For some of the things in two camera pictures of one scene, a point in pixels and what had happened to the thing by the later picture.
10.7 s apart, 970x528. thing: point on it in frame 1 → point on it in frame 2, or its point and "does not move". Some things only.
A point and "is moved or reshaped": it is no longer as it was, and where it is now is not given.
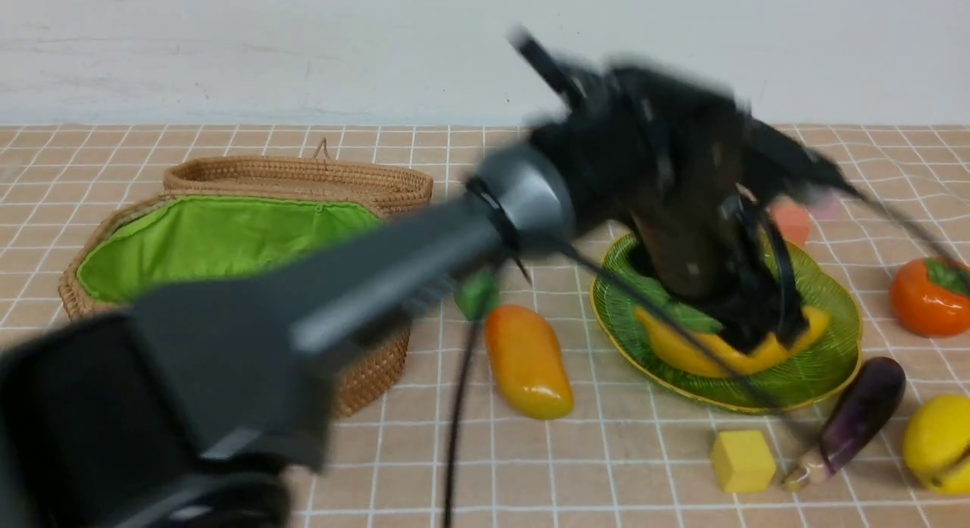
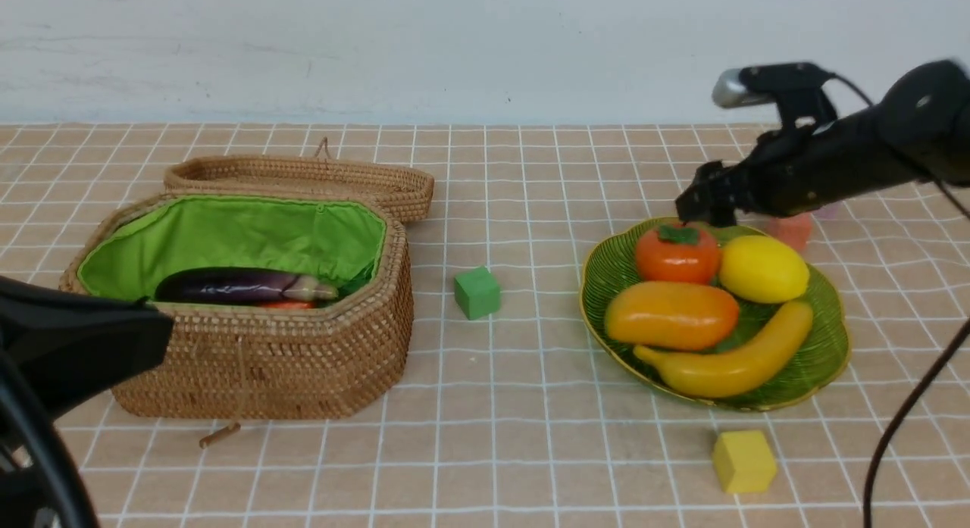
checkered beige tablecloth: x=564 y=439 does not move
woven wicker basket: x=166 y=242 does not move
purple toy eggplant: x=862 y=416 is moved or reshaped
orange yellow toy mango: x=527 y=363 → x=672 y=315
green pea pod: x=649 y=293 is moved or reshaped
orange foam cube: x=793 y=222 does not move
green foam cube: x=477 y=295 does not move
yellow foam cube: x=743 y=461 does not move
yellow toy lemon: x=937 y=442 is moved or reshaped
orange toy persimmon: x=931 y=296 is moved or reshaped
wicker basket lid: x=392 y=190 does not move
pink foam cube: x=830 y=208 does not move
